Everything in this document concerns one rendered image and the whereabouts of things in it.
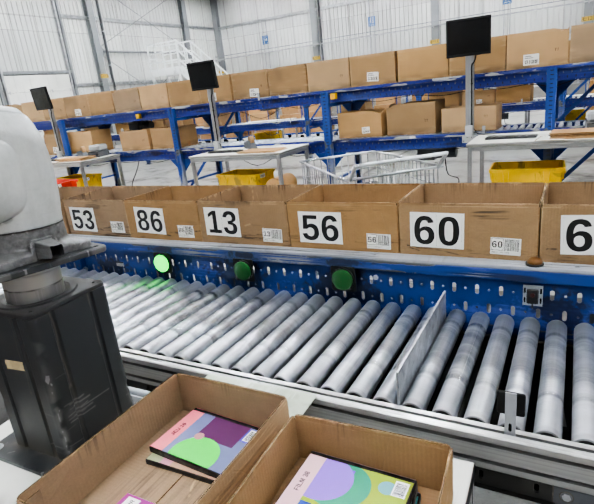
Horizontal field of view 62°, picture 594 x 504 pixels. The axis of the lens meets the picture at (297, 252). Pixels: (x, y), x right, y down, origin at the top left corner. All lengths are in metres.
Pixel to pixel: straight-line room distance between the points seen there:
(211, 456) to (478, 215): 0.96
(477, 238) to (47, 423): 1.17
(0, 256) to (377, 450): 0.73
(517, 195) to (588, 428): 0.87
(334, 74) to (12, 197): 5.75
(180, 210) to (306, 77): 4.87
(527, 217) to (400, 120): 4.59
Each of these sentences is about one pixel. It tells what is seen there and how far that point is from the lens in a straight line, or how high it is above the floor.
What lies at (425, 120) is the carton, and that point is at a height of 0.95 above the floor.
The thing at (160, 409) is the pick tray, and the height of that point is 0.80.
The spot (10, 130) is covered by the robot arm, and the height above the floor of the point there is 1.39.
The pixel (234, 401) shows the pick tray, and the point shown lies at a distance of 1.08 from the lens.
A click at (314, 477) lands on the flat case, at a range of 0.90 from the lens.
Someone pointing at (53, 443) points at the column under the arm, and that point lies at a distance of 1.16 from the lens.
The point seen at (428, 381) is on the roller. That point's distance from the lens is 1.21.
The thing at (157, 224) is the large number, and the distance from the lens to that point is 2.10.
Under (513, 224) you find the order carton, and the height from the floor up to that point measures 0.99.
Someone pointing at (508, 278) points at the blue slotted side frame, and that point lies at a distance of 1.49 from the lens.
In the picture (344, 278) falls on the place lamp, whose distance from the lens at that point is 1.60.
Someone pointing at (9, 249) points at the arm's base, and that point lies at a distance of 1.02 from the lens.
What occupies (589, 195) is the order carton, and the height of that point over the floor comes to 1.01.
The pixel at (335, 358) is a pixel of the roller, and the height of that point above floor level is 0.74.
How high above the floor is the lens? 1.40
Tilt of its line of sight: 18 degrees down
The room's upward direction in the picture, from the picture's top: 6 degrees counter-clockwise
